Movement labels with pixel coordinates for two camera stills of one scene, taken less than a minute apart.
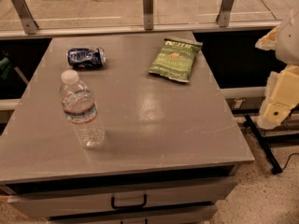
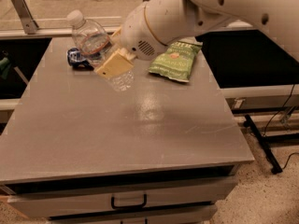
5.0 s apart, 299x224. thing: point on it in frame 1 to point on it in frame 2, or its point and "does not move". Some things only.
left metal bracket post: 23,13 does not move
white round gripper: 289,42 to 135,36
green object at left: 5,66 does not move
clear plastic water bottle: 79,105 to 92,43
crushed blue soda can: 87,58 does not move
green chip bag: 173,59 does not move
